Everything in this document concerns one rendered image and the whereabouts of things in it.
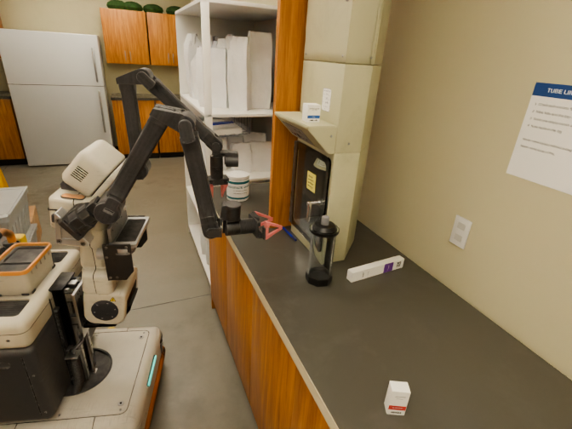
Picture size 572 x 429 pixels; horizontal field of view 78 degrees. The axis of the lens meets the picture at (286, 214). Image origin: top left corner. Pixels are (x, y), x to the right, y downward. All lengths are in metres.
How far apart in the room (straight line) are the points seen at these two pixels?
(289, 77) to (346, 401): 1.20
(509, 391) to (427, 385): 0.22
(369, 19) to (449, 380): 1.11
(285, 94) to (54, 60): 4.74
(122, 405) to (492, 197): 1.71
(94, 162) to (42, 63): 4.70
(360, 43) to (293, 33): 0.37
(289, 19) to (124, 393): 1.76
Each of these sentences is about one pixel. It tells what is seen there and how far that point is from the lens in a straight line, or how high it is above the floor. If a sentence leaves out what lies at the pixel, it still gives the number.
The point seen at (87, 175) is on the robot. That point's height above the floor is 1.30.
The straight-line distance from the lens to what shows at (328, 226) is 1.26.
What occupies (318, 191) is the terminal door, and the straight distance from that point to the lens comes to 1.40.
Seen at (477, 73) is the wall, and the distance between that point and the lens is 1.43.
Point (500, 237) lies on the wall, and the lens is 1.38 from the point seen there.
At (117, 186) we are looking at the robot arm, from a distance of 1.23.
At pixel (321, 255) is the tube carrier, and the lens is 1.28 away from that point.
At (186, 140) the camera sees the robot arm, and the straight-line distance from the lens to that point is 1.11.
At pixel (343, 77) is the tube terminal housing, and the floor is 1.67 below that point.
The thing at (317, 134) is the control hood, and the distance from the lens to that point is 1.25.
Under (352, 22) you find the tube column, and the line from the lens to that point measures 1.27.
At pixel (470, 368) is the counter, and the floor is 0.94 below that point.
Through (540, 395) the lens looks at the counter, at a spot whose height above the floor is 0.94.
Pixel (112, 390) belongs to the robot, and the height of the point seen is 0.28.
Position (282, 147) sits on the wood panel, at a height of 1.34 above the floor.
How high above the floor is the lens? 1.73
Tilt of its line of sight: 25 degrees down
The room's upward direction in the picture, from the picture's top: 4 degrees clockwise
